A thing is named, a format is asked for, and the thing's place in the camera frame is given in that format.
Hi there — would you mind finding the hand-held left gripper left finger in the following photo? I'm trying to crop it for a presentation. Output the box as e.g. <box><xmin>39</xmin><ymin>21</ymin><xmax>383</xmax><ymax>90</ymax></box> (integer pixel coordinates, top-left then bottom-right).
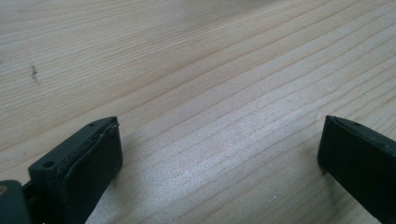
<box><xmin>27</xmin><ymin>116</ymin><xmax>124</xmax><ymax>224</ymax></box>

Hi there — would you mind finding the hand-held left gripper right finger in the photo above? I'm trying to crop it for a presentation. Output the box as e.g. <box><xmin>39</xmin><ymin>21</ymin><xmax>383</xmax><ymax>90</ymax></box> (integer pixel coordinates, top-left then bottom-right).
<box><xmin>317</xmin><ymin>115</ymin><xmax>396</xmax><ymax>224</ymax></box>

